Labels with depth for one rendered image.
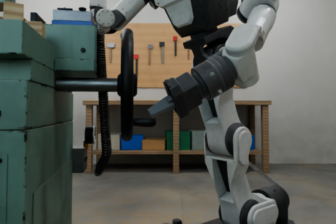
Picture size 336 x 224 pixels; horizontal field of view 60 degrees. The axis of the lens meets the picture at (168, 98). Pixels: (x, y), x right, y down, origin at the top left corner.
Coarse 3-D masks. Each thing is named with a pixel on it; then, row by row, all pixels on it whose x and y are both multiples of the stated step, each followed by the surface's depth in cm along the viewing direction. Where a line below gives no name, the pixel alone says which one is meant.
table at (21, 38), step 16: (0, 32) 49; (16, 32) 49; (32, 32) 54; (0, 48) 49; (16, 48) 49; (32, 48) 55; (48, 48) 65; (48, 64) 65; (64, 64) 70; (80, 64) 71; (96, 64) 77
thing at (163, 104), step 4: (168, 96) 67; (160, 100) 68; (164, 100) 68; (168, 100) 66; (172, 100) 67; (156, 104) 67; (160, 104) 67; (164, 104) 67; (168, 104) 67; (172, 104) 67; (148, 108) 67; (152, 108) 67; (156, 108) 67; (160, 108) 66; (164, 108) 66; (168, 108) 67; (148, 112) 67; (152, 112) 66; (156, 112) 66; (160, 112) 67; (152, 116) 67
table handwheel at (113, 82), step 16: (128, 32) 68; (128, 48) 64; (128, 64) 62; (64, 80) 72; (80, 80) 73; (96, 80) 73; (112, 80) 74; (128, 80) 62; (128, 96) 62; (128, 112) 63; (128, 128) 66
